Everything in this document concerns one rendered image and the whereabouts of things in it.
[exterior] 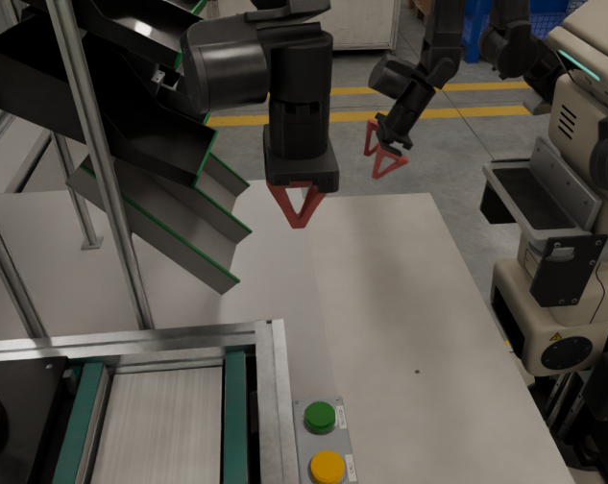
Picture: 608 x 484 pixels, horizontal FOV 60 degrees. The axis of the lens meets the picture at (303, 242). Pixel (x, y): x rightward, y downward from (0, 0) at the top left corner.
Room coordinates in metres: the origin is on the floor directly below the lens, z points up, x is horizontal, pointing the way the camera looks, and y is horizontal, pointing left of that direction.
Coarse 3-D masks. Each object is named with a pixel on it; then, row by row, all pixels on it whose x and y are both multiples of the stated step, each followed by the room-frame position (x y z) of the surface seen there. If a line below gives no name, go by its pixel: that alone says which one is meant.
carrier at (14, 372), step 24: (0, 360) 0.48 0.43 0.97; (24, 360) 0.48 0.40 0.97; (48, 360) 0.48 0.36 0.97; (0, 384) 0.44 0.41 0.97; (24, 384) 0.44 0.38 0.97; (48, 384) 0.44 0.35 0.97; (0, 408) 0.39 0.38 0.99; (24, 408) 0.40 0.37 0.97; (48, 408) 0.40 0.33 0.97; (0, 432) 0.37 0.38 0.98; (24, 432) 0.37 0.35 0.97; (48, 432) 0.38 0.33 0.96; (0, 456) 0.34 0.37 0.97; (24, 456) 0.34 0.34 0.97; (0, 480) 0.31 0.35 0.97; (24, 480) 0.31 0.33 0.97
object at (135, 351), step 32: (0, 352) 0.51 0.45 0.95; (32, 352) 0.51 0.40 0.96; (64, 352) 0.51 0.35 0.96; (96, 352) 0.51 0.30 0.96; (128, 352) 0.51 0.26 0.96; (160, 352) 0.51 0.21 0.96; (192, 352) 0.51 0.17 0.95; (224, 352) 0.52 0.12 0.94; (64, 384) 0.46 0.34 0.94; (224, 384) 0.52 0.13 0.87; (256, 384) 0.52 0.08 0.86; (64, 416) 0.43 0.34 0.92
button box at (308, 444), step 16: (304, 400) 0.42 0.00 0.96; (320, 400) 0.42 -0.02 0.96; (336, 400) 0.42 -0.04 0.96; (336, 416) 0.40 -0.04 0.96; (304, 432) 0.38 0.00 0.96; (320, 432) 0.37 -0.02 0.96; (336, 432) 0.38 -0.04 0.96; (304, 448) 0.35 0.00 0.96; (320, 448) 0.35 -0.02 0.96; (336, 448) 0.35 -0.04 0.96; (352, 448) 0.36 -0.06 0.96; (304, 464) 0.33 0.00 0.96; (352, 464) 0.33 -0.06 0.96; (304, 480) 0.31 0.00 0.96; (352, 480) 0.31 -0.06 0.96
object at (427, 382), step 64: (320, 256) 0.85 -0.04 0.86; (384, 256) 0.85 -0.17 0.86; (448, 256) 0.85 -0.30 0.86; (384, 320) 0.67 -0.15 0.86; (448, 320) 0.67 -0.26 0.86; (384, 384) 0.52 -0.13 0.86; (448, 384) 0.52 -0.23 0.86; (512, 384) 0.52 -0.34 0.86; (384, 448) 0.41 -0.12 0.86; (448, 448) 0.41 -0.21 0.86; (512, 448) 0.41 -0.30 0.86
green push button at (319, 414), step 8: (312, 408) 0.40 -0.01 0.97; (320, 408) 0.40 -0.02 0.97; (328, 408) 0.40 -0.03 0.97; (304, 416) 0.39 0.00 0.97; (312, 416) 0.39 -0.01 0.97; (320, 416) 0.39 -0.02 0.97; (328, 416) 0.39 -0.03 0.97; (312, 424) 0.38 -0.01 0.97; (320, 424) 0.38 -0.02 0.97; (328, 424) 0.38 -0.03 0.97
